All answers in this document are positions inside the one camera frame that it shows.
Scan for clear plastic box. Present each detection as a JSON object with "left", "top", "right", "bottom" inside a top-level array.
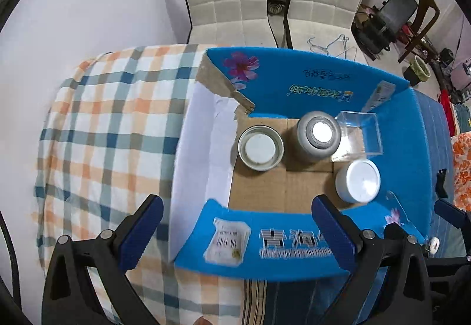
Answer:
[{"left": 331, "top": 111, "right": 383, "bottom": 162}]

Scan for grey jar silver lid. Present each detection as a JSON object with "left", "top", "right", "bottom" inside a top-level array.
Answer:
[{"left": 291, "top": 111, "right": 341, "bottom": 163}]

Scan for red fabric item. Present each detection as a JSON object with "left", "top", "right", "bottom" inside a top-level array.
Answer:
[{"left": 438, "top": 89, "right": 458, "bottom": 137}]

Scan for orange white patterned cloth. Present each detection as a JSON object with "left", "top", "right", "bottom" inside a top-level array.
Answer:
[{"left": 451, "top": 131, "right": 471, "bottom": 212}]

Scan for blue striped cloth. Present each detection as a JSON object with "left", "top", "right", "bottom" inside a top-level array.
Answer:
[{"left": 240, "top": 89, "right": 465, "bottom": 324}]

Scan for white round jar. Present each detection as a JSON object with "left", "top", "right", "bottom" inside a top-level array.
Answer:
[{"left": 335, "top": 159, "right": 381, "bottom": 204}]

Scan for black weight bench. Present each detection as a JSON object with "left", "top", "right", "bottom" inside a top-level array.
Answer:
[{"left": 352, "top": 0, "right": 440, "bottom": 61}]

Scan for round tin white lid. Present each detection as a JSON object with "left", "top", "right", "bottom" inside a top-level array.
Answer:
[{"left": 237, "top": 125, "right": 284, "bottom": 172}]

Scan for wire clothes hangers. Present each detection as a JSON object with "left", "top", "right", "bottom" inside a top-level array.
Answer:
[{"left": 306, "top": 34, "right": 358, "bottom": 61}]

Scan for white oval device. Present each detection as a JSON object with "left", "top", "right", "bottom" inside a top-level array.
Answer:
[{"left": 425, "top": 236, "right": 440, "bottom": 255}]

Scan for blue cardboard box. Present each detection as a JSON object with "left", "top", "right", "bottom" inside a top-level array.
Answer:
[{"left": 169, "top": 47, "right": 428, "bottom": 281}]

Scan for right white padded chair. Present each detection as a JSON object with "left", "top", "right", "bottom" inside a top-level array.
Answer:
[{"left": 283, "top": 0, "right": 371, "bottom": 65}]

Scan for plaid checkered cloth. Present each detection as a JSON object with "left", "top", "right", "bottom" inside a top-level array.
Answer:
[{"left": 34, "top": 45, "right": 243, "bottom": 324}]

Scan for brown wooden chair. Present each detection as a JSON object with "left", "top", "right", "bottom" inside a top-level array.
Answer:
[{"left": 397, "top": 0, "right": 441, "bottom": 64}]

